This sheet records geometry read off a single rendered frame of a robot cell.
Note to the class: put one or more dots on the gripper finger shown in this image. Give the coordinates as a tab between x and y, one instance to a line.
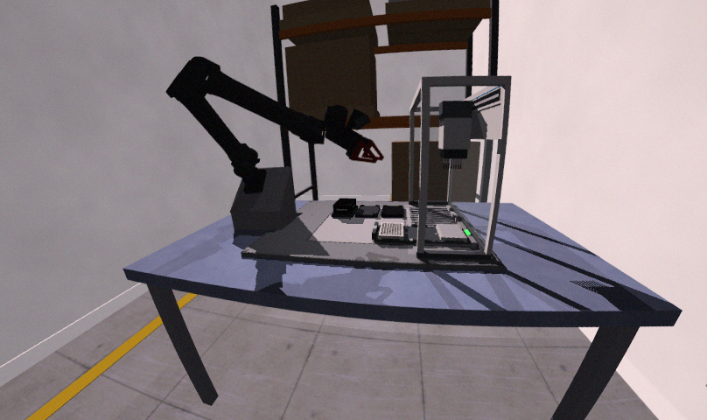
357	151
369	145

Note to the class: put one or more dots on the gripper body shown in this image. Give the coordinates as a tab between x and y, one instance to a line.
351	147

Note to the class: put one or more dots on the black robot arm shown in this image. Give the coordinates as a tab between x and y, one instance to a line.
244	159

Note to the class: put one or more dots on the white well plate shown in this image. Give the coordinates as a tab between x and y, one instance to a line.
390	230

